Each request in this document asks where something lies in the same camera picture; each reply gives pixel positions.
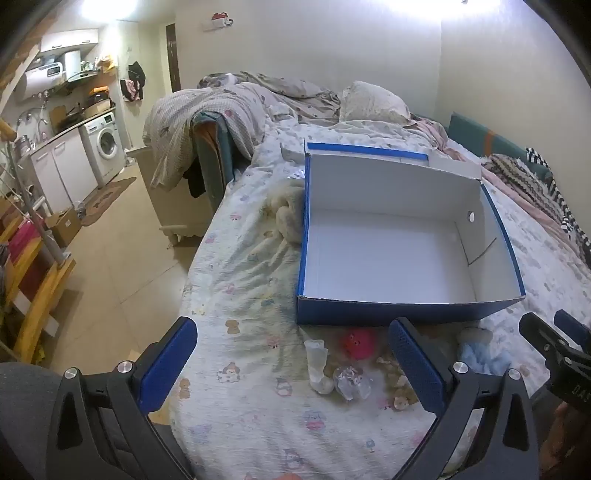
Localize rumpled beige duvet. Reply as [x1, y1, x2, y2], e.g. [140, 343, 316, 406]
[143, 71, 342, 190]

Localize clear frilly soft item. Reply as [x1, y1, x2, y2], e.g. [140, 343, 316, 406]
[332, 366, 374, 401]

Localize teal padded headboard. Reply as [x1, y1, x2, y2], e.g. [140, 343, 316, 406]
[448, 112, 552, 178]

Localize white kitchen cabinet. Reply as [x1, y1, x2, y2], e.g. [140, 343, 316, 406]
[30, 127, 100, 213]

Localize white water heater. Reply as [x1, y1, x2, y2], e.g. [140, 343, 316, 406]
[16, 62, 64, 100]

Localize beige scrunchie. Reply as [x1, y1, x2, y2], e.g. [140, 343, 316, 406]
[387, 374, 420, 411]

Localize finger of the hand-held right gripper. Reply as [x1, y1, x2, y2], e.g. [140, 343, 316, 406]
[518, 312, 573, 370]
[554, 308, 591, 354]

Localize bed with cartoon print sheet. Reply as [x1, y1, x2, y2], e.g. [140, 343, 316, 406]
[168, 111, 591, 480]

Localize brown doormat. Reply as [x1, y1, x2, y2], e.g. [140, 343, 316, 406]
[81, 178, 137, 227]

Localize red and white wall item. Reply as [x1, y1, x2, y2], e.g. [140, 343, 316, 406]
[203, 11, 234, 31]

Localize black and white striped garment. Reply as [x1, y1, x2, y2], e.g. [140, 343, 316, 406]
[524, 148, 591, 266]

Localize white washing machine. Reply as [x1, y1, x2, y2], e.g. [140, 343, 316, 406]
[78, 111, 127, 188]

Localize blue and white cardboard box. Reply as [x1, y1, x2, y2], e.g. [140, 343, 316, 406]
[295, 137, 527, 327]

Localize cream wooden furniture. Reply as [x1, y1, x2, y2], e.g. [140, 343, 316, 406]
[139, 148, 218, 245]

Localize grey metal pole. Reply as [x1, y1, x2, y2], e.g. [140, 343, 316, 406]
[0, 138, 65, 268]

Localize pink rubber toy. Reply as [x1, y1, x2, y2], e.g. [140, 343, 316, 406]
[341, 329, 377, 360]

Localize dark wooden door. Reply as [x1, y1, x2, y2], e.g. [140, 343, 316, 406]
[165, 22, 178, 93]

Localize yellow wooden rack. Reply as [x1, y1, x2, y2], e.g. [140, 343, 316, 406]
[0, 222, 77, 365]

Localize light blue fluffy scrunchie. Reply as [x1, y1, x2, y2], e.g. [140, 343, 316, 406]
[457, 339, 504, 377]

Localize brown cardboard box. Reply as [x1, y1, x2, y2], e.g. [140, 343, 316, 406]
[45, 208, 81, 247]

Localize white translucent soft tube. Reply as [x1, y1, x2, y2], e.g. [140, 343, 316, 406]
[304, 338, 334, 394]

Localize beige patterned pillow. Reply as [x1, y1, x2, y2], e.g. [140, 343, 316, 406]
[339, 80, 414, 126]

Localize hanging dark clothes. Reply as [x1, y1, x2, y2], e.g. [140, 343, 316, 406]
[121, 60, 146, 102]

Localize patterned knit blanket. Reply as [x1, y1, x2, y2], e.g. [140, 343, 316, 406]
[482, 152, 566, 222]

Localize red bag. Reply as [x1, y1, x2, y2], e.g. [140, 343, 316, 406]
[9, 219, 47, 296]

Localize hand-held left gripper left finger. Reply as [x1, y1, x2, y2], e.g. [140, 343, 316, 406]
[45, 316, 199, 480]

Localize white fluffy plush item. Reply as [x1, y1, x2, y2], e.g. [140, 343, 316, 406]
[270, 182, 306, 243]

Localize white wall cabinet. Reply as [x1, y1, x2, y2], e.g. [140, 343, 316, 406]
[39, 28, 100, 54]

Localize person's right hand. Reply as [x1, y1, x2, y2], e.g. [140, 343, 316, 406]
[538, 401, 587, 480]

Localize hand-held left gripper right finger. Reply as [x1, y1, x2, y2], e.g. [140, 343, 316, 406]
[388, 316, 541, 480]

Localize pink blanket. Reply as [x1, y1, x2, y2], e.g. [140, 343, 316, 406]
[411, 117, 591, 264]

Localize white range hood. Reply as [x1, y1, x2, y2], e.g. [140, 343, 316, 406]
[62, 50, 81, 84]

